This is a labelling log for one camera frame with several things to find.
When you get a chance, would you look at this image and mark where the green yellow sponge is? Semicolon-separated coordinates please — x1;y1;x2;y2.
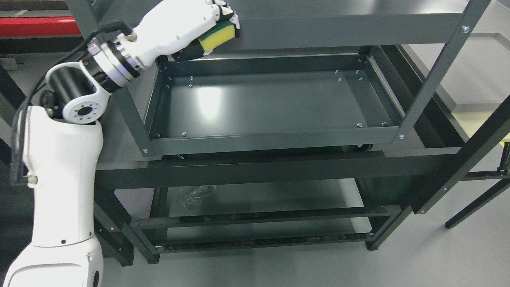
197;21;240;56

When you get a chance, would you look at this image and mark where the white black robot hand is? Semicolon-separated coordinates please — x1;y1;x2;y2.
115;0;240;68

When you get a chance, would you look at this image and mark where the red bar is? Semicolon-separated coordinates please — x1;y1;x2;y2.
0;16;81;37

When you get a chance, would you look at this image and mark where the dark grey shelf cart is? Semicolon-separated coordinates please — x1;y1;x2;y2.
66;0;492;157

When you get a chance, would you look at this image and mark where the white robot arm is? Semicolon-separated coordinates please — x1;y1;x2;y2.
2;33;144;287

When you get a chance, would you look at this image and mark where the black metal shelf rack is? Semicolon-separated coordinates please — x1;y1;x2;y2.
0;44;510;267

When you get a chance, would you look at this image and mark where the clear plastic bag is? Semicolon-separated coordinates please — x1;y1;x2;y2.
178;185;219;211

